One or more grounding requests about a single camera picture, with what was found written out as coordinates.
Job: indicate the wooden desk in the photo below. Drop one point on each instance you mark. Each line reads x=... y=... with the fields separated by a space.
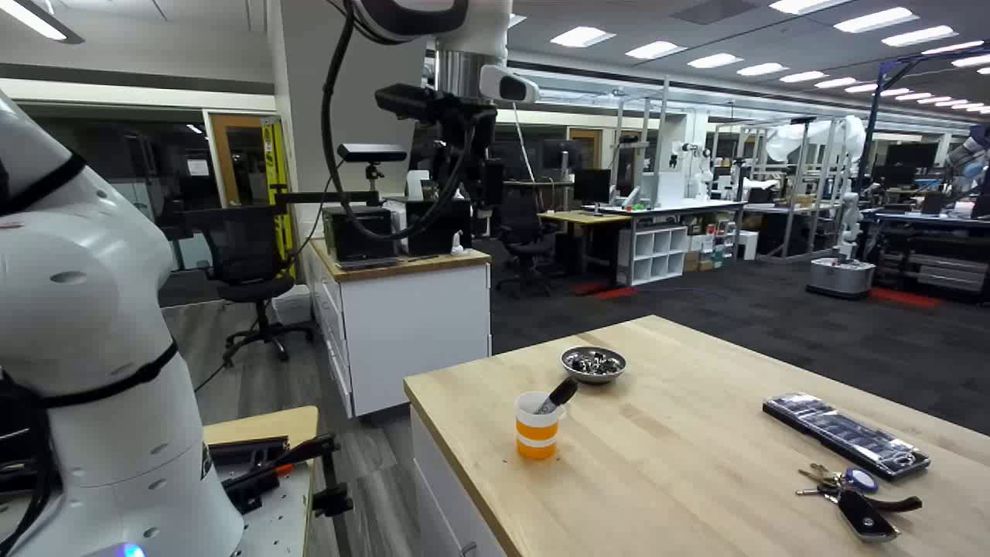
x=584 y=218

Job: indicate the small black box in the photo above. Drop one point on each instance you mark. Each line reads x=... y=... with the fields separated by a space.
x=433 y=236

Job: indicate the black and grey marker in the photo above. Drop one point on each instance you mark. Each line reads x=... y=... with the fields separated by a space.
x=561 y=394

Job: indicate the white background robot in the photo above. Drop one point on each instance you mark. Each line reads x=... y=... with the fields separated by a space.
x=841 y=221

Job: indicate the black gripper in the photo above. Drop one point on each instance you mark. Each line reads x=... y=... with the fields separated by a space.
x=462 y=133

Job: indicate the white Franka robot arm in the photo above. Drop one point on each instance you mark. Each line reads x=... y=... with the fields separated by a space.
x=95 y=309

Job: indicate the small wooden side table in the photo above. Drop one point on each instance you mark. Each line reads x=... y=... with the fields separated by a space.
x=267 y=426

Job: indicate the white cabinet with wooden top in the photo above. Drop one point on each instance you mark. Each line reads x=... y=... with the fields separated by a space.
x=406 y=329

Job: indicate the black clamp tool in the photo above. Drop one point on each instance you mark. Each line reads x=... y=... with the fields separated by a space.
x=269 y=466

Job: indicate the black camera on stand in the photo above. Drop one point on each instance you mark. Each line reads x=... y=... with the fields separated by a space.
x=373 y=152

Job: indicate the black office chair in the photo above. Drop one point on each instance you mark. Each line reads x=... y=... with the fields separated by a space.
x=247 y=273

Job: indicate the black remote control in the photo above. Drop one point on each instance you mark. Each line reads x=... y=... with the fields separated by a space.
x=846 y=438

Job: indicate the key bunch with black fob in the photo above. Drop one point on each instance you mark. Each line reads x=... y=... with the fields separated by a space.
x=856 y=498

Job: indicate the white and orange cup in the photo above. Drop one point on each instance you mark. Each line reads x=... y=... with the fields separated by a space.
x=537 y=434

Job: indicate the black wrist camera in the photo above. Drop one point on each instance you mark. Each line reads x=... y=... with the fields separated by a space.
x=403 y=99

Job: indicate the wooden door with yellow frame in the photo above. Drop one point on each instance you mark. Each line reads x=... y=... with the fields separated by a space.
x=251 y=186

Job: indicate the white shelf unit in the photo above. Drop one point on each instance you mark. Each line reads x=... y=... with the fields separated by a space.
x=658 y=251

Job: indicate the dark desk chair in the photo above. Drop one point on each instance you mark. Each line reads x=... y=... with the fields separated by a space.
x=524 y=236

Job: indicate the black computer case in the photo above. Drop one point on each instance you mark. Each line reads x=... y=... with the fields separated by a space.
x=359 y=236

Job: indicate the black workbench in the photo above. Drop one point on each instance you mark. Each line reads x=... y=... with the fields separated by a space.
x=932 y=251

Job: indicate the small metal bowl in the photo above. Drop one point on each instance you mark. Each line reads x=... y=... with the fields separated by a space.
x=592 y=364

